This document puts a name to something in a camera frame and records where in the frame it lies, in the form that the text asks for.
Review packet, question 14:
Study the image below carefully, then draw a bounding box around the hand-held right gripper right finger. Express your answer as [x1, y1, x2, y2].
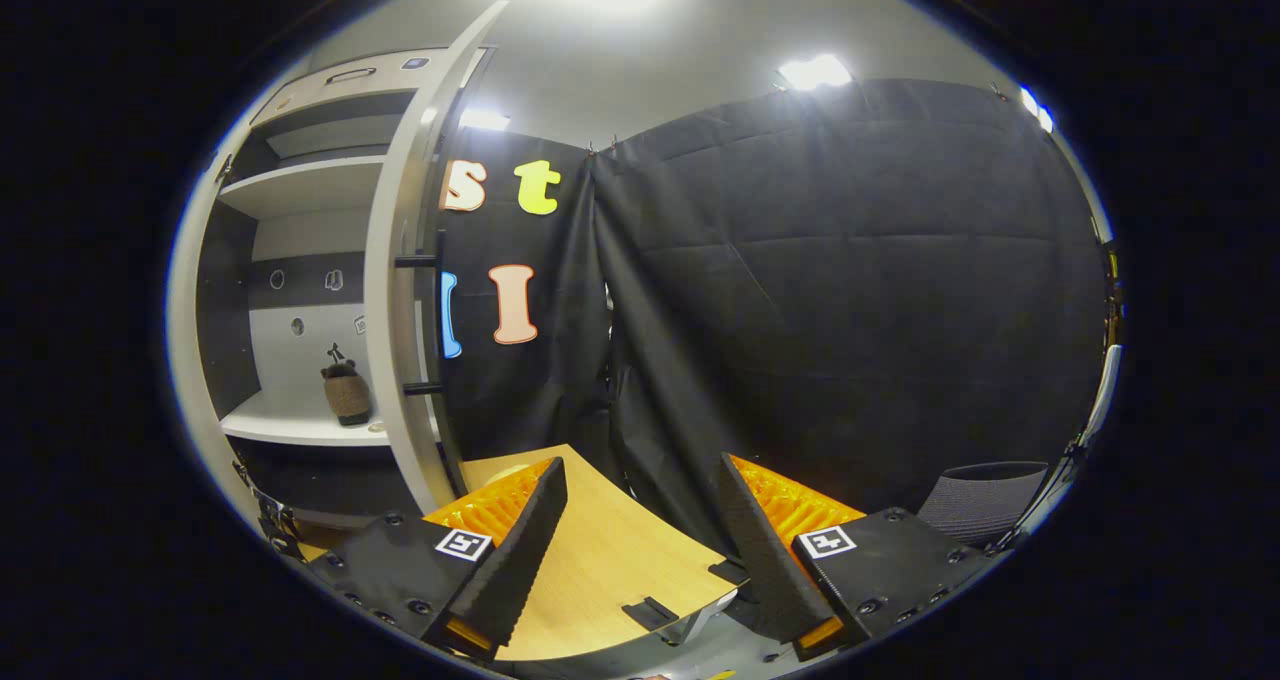
[717, 452, 1001, 661]

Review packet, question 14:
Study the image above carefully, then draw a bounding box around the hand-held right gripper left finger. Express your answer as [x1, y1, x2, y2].
[305, 457, 569, 661]

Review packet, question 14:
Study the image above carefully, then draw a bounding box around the brown shoe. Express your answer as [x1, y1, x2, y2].
[320, 360, 372, 427]

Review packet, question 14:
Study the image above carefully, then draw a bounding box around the white shoe cabinet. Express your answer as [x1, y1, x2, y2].
[165, 0, 511, 561]

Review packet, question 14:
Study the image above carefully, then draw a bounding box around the white cabinet drawer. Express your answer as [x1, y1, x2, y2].
[250, 45, 491, 126]

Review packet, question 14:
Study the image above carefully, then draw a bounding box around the black backdrop cloth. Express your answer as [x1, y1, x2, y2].
[435, 125, 613, 461]
[590, 78, 1113, 553]

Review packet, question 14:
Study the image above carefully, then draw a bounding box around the grey mesh chair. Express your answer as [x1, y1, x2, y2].
[918, 462, 1049, 547]

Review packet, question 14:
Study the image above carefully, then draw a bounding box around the black door handle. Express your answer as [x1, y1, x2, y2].
[395, 228, 449, 398]

